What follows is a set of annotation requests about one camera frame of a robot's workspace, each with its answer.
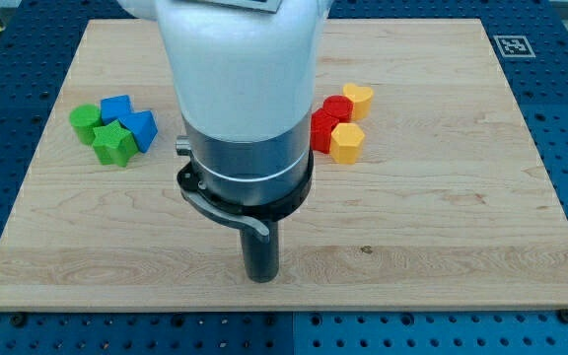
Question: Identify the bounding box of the yellow heart block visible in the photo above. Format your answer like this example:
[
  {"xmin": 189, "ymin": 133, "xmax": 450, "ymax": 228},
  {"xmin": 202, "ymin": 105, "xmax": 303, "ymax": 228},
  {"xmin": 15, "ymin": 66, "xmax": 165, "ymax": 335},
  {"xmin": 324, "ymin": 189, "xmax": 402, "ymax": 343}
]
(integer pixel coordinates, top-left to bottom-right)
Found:
[{"xmin": 342, "ymin": 83, "xmax": 375, "ymax": 121}]

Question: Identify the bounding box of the white fiducial marker tag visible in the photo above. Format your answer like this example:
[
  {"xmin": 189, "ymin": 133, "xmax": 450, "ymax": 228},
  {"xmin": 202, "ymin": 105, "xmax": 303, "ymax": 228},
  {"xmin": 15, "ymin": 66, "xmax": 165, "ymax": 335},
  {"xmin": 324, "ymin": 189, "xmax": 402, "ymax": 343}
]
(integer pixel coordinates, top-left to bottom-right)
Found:
[{"xmin": 494, "ymin": 35, "xmax": 535, "ymax": 58}]

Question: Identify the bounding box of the yellow hexagon block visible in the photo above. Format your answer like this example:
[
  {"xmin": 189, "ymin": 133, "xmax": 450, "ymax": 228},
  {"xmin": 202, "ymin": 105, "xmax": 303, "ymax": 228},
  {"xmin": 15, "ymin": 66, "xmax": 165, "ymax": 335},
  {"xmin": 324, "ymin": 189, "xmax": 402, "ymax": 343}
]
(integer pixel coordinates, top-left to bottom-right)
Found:
[{"xmin": 329, "ymin": 123, "xmax": 365, "ymax": 165}]

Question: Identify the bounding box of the red cylinder block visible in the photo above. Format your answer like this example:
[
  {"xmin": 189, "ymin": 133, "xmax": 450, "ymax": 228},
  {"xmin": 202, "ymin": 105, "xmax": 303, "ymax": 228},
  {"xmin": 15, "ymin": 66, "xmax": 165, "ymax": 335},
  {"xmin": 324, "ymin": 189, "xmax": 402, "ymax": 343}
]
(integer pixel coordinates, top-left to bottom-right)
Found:
[{"xmin": 322, "ymin": 95, "xmax": 354, "ymax": 123}]

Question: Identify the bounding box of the blue triangle block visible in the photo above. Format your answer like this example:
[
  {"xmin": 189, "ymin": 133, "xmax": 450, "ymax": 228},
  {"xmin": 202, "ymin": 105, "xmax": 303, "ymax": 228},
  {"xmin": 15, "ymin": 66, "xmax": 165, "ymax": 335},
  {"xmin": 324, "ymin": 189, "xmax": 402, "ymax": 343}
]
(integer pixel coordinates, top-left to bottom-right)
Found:
[{"xmin": 117, "ymin": 110, "xmax": 158, "ymax": 153}]

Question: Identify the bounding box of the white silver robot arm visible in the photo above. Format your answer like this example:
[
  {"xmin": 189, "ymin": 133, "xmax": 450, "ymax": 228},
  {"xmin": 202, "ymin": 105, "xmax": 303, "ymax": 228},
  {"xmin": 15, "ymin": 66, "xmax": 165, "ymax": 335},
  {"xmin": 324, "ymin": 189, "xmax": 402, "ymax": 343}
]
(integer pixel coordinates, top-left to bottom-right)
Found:
[{"xmin": 118, "ymin": 0, "xmax": 332, "ymax": 242}]

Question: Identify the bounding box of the green cylinder block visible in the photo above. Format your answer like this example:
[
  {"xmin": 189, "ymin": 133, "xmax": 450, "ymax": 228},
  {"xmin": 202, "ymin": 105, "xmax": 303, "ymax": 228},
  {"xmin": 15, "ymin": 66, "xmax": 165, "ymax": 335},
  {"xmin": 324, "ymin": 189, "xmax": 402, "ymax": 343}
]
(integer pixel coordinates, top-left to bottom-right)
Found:
[{"xmin": 69, "ymin": 104, "xmax": 103, "ymax": 145}]

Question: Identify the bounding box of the green star block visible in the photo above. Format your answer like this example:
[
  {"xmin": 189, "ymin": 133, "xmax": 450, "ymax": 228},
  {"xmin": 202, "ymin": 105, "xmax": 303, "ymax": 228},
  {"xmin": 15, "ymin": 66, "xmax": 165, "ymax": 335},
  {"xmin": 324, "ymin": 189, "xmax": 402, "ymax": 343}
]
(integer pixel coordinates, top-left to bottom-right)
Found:
[{"xmin": 92, "ymin": 120, "xmax": 139, "ymax": 167}]

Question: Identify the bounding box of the red star block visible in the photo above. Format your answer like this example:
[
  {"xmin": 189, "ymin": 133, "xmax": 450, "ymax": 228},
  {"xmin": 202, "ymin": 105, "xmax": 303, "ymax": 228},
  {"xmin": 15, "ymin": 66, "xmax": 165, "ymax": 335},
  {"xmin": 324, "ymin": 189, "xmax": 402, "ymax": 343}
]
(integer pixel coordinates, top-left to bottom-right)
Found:
[{"xmin": 310, "ymin": 108, "xmax": 339, "ymax": 154}]

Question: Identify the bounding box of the wooden board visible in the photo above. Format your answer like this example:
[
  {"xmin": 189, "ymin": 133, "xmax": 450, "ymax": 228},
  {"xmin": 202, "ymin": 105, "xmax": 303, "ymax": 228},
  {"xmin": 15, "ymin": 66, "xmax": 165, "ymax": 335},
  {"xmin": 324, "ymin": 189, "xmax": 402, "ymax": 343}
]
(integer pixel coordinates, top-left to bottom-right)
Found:
[{"xmin": 0, "ymin": 20, "xmax": 568, "ymax": 313}]

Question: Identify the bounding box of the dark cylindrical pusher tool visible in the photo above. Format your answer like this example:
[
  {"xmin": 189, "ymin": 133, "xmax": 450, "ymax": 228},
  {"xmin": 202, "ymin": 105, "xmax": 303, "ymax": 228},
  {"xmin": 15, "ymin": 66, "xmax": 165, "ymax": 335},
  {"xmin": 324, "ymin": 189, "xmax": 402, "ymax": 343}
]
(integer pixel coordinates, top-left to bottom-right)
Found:
[{"xmin": 240, "ymin": 221, "xmax": 279, "ymax": 283}]

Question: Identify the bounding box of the blue cube block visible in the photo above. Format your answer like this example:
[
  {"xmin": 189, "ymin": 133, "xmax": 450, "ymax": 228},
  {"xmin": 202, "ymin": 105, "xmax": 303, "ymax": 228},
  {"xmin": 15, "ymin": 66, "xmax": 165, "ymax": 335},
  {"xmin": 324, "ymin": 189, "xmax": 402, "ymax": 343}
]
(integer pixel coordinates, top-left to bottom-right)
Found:
[{"xmin": 100, "ymin": 95, "xmax": 132, "ymax": 125}]

